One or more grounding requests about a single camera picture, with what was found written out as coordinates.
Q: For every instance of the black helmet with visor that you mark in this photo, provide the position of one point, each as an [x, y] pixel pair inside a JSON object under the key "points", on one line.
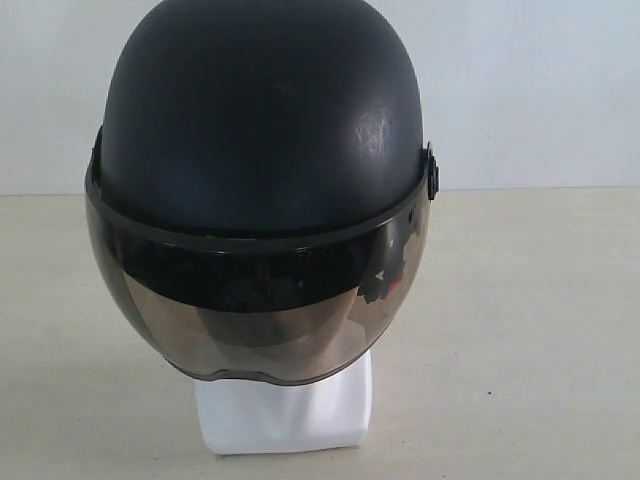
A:
{"points": [[259, 190]]}

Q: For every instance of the white mannequin head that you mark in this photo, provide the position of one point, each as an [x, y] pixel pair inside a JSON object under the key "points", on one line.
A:
{"points": [[285, 410]]}

